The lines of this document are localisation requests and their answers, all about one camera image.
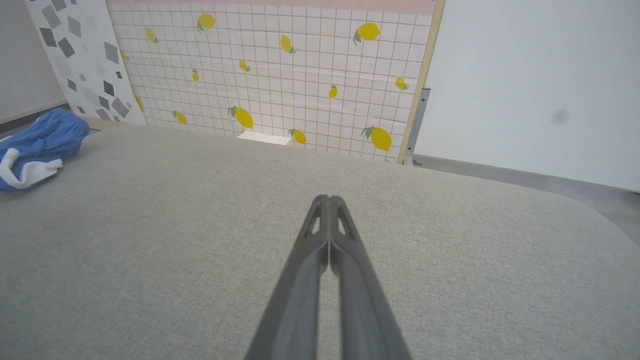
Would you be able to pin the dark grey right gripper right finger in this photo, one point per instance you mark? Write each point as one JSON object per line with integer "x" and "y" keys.
{"x": 362, "y": 305}

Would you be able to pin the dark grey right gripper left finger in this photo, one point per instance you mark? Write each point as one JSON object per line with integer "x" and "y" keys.
{"x": 295, "y": 300}

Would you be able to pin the blue shorts white waistband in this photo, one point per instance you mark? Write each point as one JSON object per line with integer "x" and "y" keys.
{"x": 45, "y": 140}

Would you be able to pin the white rectangular box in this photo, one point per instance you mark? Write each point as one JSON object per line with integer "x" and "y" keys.
{"x": 264, "y": 138}

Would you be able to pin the lemon print grid panel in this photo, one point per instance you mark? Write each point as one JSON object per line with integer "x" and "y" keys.
{"x": 300, "y": 75}

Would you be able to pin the grey terrazzo print panel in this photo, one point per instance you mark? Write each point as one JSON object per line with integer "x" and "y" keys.
{"x": 85, "y": 60}

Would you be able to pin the grey metal bracket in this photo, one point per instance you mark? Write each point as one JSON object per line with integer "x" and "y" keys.
{"x": 419, "y": 115}

